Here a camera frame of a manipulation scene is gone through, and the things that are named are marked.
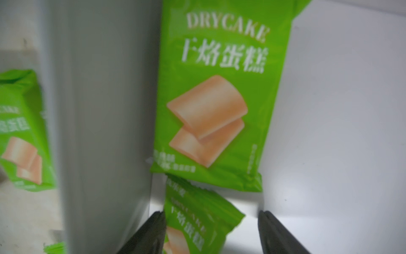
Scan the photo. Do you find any yellow-green cookie packet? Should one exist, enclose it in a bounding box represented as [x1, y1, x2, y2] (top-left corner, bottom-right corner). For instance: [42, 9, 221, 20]
[162, 175, 245, 254]

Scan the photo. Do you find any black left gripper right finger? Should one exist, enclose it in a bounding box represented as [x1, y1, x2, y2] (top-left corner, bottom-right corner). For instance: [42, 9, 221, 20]
[258, 210, 310, 254]

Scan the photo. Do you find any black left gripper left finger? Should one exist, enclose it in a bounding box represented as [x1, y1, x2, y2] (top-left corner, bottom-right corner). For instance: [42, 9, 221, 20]
[117, 211, 167, 254]

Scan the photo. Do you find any green cookie packet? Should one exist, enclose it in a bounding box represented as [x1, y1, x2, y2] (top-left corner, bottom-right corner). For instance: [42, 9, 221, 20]
[43, 242, 67, 254]

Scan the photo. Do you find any white plastic storage box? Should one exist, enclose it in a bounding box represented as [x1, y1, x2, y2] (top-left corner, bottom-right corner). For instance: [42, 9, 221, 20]
[38, 1, 406, 254]

